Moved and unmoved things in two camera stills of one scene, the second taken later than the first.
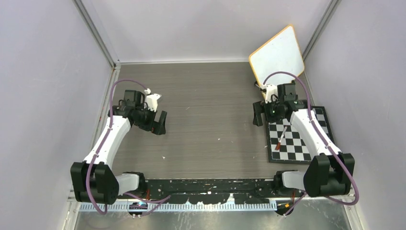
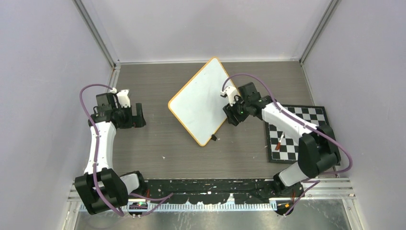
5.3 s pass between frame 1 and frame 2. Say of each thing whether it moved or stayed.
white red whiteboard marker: stayed
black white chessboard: stayed
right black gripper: moved
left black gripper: moved
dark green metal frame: stayed
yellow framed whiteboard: moved
